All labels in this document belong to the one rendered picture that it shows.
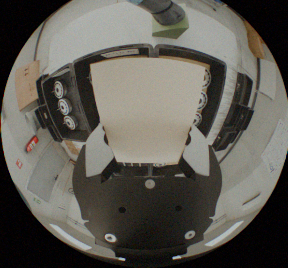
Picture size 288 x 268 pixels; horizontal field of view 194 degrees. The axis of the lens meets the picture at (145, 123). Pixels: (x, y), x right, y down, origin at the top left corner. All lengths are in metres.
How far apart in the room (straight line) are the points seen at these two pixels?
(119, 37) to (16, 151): 2.97
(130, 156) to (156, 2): 0.44
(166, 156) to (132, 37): 0.56
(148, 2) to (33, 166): 3.28
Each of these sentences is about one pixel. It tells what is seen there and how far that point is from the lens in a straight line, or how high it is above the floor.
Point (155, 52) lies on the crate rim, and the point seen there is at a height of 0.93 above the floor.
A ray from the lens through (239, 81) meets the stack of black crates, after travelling 1.33.
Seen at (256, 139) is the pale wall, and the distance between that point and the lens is 3.26.
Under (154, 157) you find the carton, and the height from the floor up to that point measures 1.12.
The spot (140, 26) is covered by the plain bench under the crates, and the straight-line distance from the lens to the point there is 0.59.
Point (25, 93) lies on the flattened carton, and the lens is 2.81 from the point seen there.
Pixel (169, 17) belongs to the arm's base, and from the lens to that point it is 0.45.
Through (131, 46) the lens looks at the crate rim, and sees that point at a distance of 0.31.
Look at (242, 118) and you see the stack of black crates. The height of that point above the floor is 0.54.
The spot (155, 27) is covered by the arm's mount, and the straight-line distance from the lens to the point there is 0.52.
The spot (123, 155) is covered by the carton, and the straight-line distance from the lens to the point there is 0.15.
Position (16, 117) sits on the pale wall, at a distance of 2.91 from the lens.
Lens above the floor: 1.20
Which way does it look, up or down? 58 degrees down
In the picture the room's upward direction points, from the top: 180 degrees clockwise
